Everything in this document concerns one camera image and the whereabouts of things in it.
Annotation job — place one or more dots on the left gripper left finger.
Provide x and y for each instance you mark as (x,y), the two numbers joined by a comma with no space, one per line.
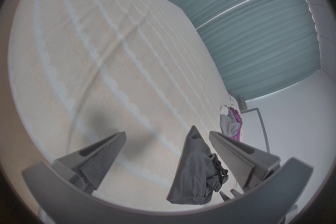
(97,160)

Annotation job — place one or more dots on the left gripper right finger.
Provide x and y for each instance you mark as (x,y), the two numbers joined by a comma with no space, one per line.
(244,162)

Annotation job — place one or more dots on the black T-shirt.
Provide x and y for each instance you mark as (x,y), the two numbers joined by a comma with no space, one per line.
(193,173)

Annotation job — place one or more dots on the pile of clothes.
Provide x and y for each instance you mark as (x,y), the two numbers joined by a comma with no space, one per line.
(231,123)

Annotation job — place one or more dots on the bed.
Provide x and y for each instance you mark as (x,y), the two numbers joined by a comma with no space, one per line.
(91,60)

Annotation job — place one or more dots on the white printed pillow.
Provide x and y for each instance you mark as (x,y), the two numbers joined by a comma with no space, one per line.
(233,101)

